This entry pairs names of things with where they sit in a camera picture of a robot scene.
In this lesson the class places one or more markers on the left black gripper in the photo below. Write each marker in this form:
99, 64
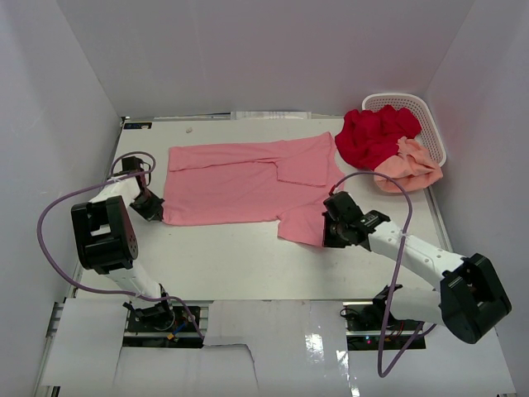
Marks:
154, 212

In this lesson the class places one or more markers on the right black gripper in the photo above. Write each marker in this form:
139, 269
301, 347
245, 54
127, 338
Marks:
328, 241

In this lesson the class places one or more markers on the pink t shirt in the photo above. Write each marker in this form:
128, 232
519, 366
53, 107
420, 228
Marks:
281, 181

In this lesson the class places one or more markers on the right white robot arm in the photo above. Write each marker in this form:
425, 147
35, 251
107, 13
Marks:
466, 295

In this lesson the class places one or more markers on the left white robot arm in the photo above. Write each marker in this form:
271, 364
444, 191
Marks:
107, 244

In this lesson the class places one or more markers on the red t shirt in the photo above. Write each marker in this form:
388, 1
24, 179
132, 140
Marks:
369, 138

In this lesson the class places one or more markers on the peach t shirt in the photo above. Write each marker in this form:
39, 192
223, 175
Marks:
412, 167

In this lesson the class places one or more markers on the white plastic basket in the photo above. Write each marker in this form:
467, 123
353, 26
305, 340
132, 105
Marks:
429, 136

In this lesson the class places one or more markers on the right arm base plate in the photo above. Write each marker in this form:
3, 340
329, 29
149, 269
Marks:
363, 328

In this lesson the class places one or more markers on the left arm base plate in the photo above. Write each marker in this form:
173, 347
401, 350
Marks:
164, 330

